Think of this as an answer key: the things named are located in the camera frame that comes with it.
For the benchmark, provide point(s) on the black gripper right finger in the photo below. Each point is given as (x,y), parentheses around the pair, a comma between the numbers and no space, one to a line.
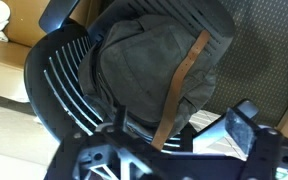
(240,130)

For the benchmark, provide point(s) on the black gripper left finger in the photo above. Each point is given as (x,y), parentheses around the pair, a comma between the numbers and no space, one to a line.
(121,118)

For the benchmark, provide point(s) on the black cloth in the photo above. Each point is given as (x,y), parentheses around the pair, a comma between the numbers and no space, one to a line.
(140,66)

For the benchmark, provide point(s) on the black slatted office chair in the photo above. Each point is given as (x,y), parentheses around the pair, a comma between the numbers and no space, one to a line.
(50,50)

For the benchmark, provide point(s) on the brown leather sofa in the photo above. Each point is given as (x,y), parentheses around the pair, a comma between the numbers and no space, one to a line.
(20,23)

